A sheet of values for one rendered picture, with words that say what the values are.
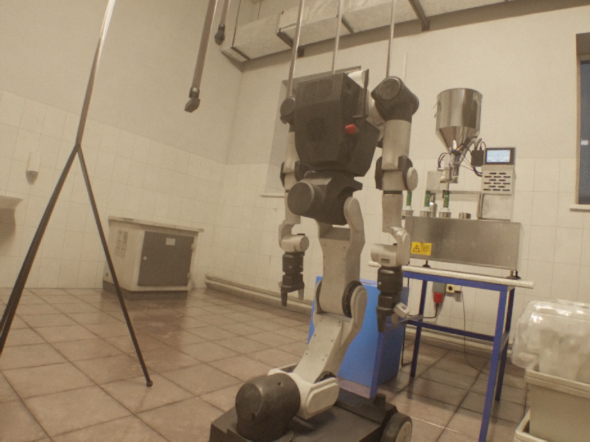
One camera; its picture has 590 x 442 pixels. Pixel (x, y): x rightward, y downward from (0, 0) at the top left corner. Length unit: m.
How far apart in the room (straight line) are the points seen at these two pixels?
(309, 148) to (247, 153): 3.96
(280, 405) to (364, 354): 1.18
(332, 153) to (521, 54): 3.14
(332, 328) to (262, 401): 0.41
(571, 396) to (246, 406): 1.05
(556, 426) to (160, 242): 3.52
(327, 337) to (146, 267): 2.80
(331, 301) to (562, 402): 0.85
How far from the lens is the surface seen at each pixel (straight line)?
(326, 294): 1.39
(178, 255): 4.12
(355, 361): 2.33
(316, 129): 1.26
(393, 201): 1.21
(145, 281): 3.94
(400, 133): 1.24
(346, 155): 1.24
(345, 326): 1.39
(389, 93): 1.25
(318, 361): 1.37
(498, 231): 1.94
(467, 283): 1.80
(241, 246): 4.96
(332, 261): 1.36
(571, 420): 1.52
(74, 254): 4.32
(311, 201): 1.14
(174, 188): 4.87
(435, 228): 1.99
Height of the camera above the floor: 0.79
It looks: 4 degrees up
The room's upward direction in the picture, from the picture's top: 8 degrees clockwise
